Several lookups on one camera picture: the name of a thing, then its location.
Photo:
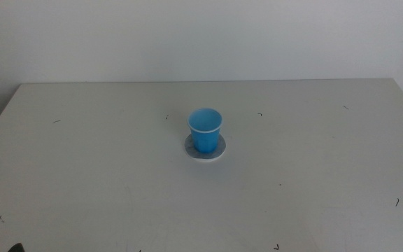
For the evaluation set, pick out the blue plastic cup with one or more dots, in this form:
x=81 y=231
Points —
x=205 y=138

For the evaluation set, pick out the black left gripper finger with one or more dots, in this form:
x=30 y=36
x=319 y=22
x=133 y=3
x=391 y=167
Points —
x=17 y=248

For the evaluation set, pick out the round grey felt cup mat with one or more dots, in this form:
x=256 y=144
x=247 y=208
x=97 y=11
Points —
x=205 y=157

